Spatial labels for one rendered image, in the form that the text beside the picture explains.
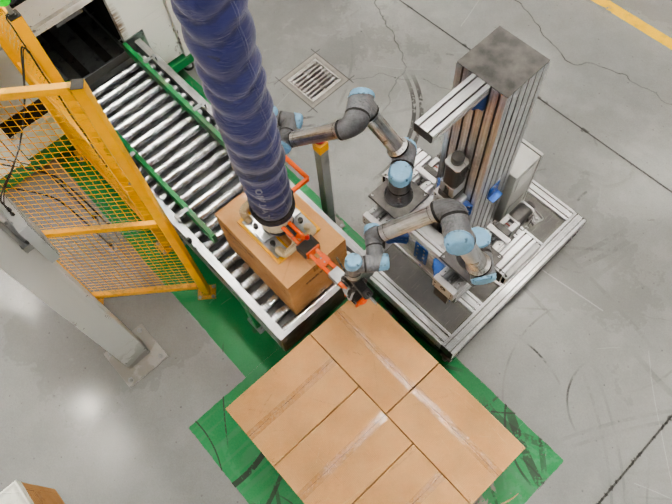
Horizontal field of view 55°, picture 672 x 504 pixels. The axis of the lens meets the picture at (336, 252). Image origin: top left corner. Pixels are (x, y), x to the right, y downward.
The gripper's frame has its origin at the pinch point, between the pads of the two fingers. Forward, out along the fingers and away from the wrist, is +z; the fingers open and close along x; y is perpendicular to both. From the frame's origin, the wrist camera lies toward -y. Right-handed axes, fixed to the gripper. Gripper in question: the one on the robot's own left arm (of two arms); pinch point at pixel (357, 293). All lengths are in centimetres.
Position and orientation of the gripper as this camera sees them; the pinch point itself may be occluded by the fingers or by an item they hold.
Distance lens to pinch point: 308.4
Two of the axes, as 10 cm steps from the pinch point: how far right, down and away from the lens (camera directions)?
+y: -6.8, -6.5, 3.4
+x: -7.3, 6.3, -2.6
